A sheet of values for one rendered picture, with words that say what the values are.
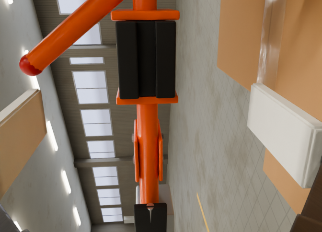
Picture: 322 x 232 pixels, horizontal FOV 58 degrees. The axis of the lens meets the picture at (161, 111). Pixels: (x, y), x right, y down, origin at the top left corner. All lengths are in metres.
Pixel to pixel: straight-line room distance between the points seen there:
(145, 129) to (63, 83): 10.12
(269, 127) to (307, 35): 0.12
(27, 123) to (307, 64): 0.21
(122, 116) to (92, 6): 10.79
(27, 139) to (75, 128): 11.52
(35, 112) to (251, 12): 0.28
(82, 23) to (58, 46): 0.03
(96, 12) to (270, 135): 0.20
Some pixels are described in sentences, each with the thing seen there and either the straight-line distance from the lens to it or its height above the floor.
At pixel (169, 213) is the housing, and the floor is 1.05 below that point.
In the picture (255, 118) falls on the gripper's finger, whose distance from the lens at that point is 0.19.
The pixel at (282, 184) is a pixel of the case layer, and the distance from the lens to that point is 1.24.
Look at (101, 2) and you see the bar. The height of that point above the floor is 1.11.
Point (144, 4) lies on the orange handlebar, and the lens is 0.27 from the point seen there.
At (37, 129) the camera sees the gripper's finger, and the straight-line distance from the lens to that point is 0.18.
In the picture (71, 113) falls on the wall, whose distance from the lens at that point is 11.21.
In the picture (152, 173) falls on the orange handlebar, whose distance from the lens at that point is 0.32.
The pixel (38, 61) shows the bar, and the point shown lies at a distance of 0.31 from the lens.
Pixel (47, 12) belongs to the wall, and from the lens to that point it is 9.29.
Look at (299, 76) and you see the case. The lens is 0.27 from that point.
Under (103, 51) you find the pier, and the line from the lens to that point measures 9.23.
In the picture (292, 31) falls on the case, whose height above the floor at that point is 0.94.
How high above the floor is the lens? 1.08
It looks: 4 degrees down
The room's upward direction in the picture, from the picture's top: 92 degrees counter-clockwise
